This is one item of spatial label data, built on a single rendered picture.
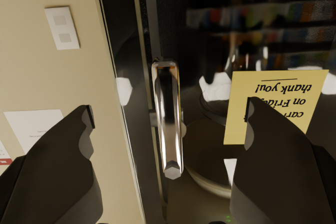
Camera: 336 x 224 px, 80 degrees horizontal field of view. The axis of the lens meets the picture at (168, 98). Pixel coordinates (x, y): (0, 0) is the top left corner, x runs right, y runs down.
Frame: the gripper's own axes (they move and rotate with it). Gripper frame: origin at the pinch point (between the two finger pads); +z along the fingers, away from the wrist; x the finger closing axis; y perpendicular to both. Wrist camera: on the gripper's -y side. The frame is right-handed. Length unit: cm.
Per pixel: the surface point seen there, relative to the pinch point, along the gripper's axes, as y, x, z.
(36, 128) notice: 36, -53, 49
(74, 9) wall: -3, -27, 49
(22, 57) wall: 9, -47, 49
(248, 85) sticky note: 1.3, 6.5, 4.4
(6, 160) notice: 51, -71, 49
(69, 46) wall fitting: 6, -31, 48
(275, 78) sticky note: 0.8, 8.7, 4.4
